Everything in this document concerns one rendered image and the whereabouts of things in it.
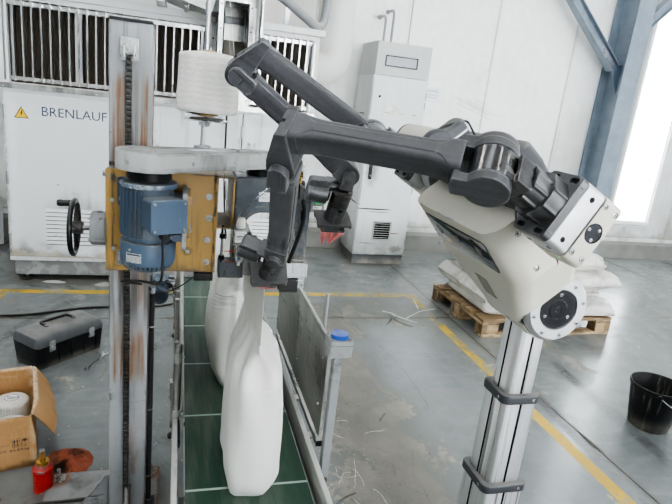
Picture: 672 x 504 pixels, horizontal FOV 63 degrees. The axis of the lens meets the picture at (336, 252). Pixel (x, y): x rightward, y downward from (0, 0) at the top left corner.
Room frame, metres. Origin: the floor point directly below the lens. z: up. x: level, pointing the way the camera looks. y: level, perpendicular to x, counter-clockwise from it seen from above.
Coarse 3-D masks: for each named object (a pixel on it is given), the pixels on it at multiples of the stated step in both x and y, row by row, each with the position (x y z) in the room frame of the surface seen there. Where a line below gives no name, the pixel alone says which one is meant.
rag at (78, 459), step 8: (72, 448) 2.04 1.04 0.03; (80, 448) 2.09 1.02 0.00; (56, 456) 1.98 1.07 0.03; (64, 456) 1.99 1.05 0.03; (72, 456) 2.00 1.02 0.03; (80, 456) 2.01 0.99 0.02; (88, 456) 2.04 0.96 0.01; (56, 464) 1.93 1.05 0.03; (64, 464) 1.94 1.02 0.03; (72, 464) 1.95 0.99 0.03; (80, 464) 1.96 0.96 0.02; (88, 464) 1.99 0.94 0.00; (56, 472) 1.90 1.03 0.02; (64, 472) 1.92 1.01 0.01
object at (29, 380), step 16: (16, 368) 2.28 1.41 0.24; (32, 368) 2.30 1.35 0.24; (0, 384) 2.25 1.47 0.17; (16, 384) 2.28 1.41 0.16; (32, 384) 2.31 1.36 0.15; (48, 384) 2.31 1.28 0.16; (32, 400) 2.31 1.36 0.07; (48, 400) 2.16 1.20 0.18; (32, 416) 1.99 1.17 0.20; (48, 416) 2.05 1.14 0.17; (0, 432) 1.90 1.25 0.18; (16, 432) 1.93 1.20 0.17; (32, 432) 1.96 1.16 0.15; (0, 448) 1.89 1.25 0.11; (16, 448) 1.92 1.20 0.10; (32, 448) 1.95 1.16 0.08; (0, 464) 1.89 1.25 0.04; (16, 464) 1.92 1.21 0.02; (32, 464) 1.95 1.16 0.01
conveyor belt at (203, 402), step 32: (192, 288) 3.21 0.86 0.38; (192, 320) 2.74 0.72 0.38; (192, 352) 2.37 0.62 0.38; (192, 384) 2.09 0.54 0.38; (192, 416) 1.86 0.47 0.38; (192, 448) 1.66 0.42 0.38; (288, 448) 1.73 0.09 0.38; (192, 480) 1.50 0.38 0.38; (224, 480) 1.52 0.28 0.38; (288, 480) 1.55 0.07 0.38
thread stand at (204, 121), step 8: (208, 0) 1.68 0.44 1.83; (208, 8) 1.68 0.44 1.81; (208, 16) 1.68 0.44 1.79; (208, 24) 1.68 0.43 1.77; (208, 32) 1.68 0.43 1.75; (208, 40) 1.68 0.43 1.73; (184, 112) 1.78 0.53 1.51; (192, 112) 1.77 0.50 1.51; (192, 120) 1.51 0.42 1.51; (200, 120) 1.50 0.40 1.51; (208, 120) 1.52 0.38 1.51; (216, 120) 1.53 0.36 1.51; (200, 136) 1.68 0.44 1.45; (200, 144) 1.68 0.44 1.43
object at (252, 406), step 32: (256, 288) 1.62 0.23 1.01; (256, 320) 1.58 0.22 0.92; (256, 352) 1.50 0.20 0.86; (224, 384) 1.68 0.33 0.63; (256, 384) 1.45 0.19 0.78; (224, 416) 1.55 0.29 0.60; (256, 416) 1.43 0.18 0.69; (224, 448) 1.53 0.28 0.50; (256, 448) 1.43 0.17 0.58; (256, 480) 1.43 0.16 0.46
